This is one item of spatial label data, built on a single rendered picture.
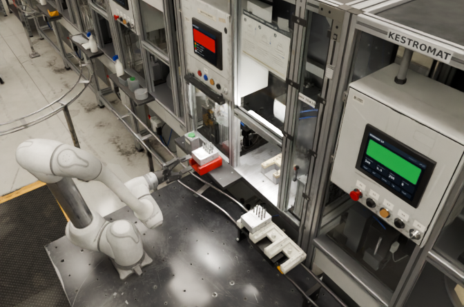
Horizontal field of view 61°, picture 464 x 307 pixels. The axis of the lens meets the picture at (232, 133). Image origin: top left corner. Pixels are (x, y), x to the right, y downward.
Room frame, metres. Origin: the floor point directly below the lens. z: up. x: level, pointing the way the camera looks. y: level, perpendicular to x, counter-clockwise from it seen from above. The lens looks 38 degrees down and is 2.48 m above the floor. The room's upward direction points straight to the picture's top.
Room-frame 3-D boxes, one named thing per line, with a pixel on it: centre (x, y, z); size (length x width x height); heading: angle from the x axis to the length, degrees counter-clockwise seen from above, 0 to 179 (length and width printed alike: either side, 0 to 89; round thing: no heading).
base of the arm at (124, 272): (1.22, 0.53, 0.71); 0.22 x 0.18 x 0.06; 37
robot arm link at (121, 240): (1.24, 0.55, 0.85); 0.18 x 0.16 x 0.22; 74
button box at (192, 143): (1.86, 0.24, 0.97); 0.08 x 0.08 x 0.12; 37
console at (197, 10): (1.94, 0.04, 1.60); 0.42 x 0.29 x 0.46; 37
